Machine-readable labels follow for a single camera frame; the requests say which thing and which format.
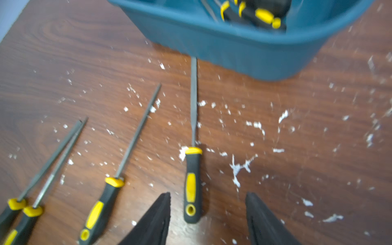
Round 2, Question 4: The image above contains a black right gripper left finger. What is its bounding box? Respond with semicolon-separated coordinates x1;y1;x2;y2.
120;192;171;245

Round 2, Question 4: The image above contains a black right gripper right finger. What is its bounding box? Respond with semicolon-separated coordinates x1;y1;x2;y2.
246;192;301;245

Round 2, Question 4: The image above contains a long file yellow handle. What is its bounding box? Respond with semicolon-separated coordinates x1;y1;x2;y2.
1;120;82;239

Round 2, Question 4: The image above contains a teal plastic storage box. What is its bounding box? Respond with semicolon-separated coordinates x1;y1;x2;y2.
112;1;372;81

